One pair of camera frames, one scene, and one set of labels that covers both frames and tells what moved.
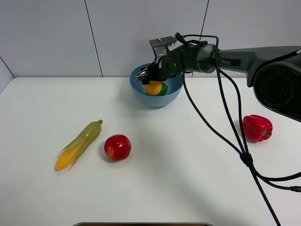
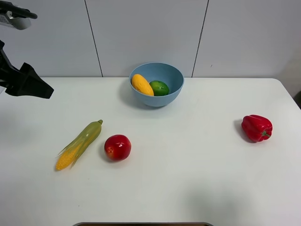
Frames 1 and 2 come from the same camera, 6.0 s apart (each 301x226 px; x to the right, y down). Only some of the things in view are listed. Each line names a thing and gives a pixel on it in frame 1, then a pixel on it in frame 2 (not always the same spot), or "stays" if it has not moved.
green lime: [163, 90] stays
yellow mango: [154, 88] to [140, 84]
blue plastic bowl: [138, 90] stays
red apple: [117, 147] stays
